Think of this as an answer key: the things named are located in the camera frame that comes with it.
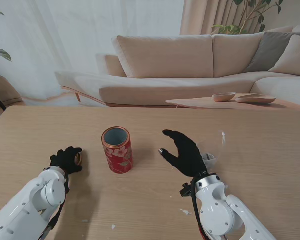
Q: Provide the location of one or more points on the round wooden bowl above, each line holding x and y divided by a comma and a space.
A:
223, 97

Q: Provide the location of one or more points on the tall green leafy plant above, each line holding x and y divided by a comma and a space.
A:
247, 15

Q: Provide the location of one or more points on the large white paper scrap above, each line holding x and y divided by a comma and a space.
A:
185, 212

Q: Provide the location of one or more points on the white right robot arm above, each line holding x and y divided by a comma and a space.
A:
220, 212

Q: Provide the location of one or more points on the sheer white curtain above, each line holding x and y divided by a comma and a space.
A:
65, 37

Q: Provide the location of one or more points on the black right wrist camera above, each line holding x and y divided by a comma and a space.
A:
186, 190

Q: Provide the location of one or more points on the grey sofa cushion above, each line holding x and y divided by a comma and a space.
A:
267, 52

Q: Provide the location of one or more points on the green plant with long leaves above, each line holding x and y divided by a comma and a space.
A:
1, 53

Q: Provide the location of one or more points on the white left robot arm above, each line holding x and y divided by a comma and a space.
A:
27, 207

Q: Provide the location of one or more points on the beige corner sofa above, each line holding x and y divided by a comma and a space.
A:
170, 72

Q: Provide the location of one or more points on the beige pleated curtain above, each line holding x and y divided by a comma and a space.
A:
205, 17

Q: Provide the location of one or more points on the red floral tea tin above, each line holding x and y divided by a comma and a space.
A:
120, 157

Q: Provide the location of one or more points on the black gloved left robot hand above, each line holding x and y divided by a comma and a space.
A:
67, 160

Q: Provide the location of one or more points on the small white paper scrap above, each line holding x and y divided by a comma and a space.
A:
113, 227

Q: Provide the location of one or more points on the beige sofa cushion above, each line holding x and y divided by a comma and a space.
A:
293, 58

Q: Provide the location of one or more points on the copper round tin lid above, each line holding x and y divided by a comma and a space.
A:
79, 159

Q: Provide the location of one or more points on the light wooden coffee table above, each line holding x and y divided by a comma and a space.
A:
197, 103

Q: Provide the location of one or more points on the oblong wooden tray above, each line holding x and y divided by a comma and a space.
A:
255, 99

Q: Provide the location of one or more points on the clear plastic tea bag pouch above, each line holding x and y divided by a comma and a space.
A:
211, 160

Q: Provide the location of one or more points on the tan woven basket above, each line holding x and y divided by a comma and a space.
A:
3, 90

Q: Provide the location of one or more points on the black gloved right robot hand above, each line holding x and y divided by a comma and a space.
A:
190, 157

